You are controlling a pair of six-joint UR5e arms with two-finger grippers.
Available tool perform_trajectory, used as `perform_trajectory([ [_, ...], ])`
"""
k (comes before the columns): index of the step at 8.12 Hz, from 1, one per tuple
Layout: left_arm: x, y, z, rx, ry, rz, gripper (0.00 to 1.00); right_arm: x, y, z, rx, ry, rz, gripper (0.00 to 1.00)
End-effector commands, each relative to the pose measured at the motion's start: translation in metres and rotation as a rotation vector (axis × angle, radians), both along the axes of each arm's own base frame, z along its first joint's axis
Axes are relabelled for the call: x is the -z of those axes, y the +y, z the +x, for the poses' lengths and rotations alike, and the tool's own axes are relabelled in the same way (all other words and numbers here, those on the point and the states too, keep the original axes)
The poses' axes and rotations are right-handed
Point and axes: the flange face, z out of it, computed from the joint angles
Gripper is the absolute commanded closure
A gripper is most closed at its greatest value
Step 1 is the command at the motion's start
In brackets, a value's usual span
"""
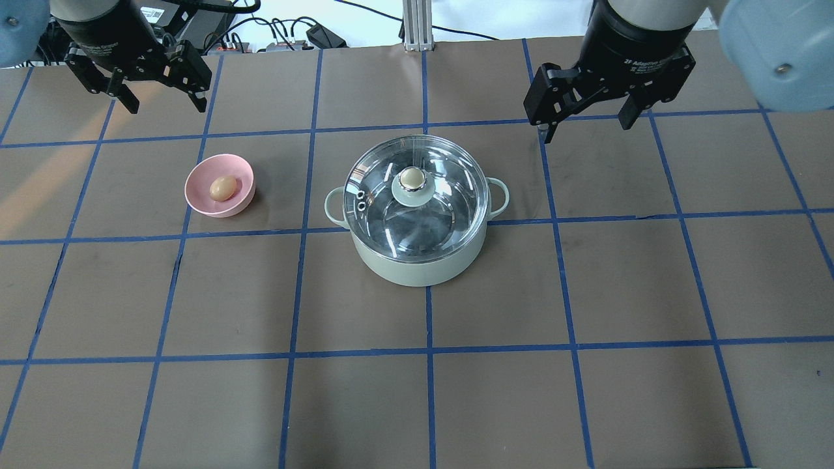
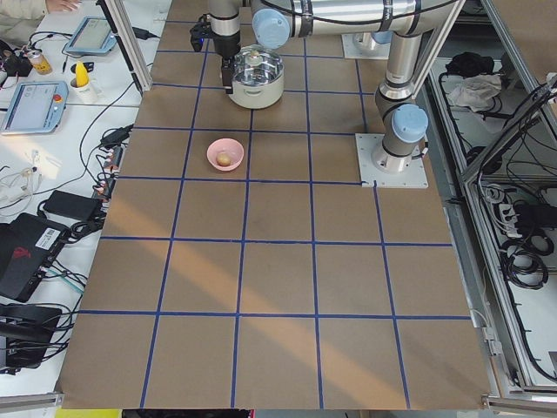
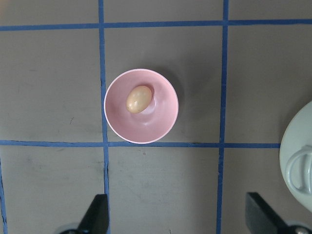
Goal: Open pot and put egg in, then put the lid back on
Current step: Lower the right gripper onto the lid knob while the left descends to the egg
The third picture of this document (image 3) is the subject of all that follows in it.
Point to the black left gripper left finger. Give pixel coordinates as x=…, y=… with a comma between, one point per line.
x=96, y=219

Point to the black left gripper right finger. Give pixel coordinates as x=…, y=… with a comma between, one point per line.
x=260, y=218

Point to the beige egg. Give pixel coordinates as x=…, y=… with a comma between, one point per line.
x=138, y=99

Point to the pale green pot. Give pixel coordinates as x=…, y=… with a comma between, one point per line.
x=295, y=156

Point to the pink plastic bowl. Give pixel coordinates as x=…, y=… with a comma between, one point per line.
x=151, y=124

